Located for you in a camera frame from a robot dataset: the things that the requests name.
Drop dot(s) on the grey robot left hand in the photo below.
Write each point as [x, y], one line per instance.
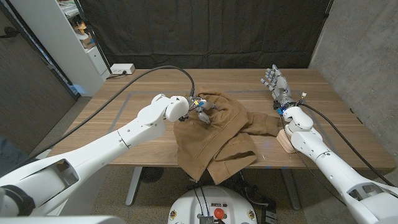
[202, 107]

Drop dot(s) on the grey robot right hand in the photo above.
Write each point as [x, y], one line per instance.
[281, 87]

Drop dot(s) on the brown jacket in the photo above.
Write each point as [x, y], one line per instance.
[211, 146]

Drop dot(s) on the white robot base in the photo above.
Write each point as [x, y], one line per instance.
[186, 208]

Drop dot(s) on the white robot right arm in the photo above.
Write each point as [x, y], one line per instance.
[335, 171]

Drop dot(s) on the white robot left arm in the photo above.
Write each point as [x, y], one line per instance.
[93, 152]

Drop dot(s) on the cardboard box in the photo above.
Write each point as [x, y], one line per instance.
[88, 42]

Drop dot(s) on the wooden block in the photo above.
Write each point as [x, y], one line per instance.
[284, 143]

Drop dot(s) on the black backdrop curtain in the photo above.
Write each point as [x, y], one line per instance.
[202, 31]

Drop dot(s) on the black round floor fan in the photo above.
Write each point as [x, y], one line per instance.
[151, 174]

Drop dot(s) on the white power strip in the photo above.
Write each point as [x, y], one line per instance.
[122, 68]

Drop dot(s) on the black backdrop stand pole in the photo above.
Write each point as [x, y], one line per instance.
[328, 9]
[93, 37]

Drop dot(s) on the grey table leg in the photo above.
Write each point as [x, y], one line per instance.
[133, 186]
[291, 189]

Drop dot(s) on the red emergency stop button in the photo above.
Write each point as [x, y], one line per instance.
[219, 213]

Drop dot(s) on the black power adapter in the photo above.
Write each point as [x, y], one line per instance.
[269, 214]

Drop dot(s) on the yellow shelf item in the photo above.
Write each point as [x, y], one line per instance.
[81, 28]

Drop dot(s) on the white shelf cabinet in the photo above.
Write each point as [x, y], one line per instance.
[62, 56]

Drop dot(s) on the person in blue jeans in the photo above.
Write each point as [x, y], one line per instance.
[9, 155]

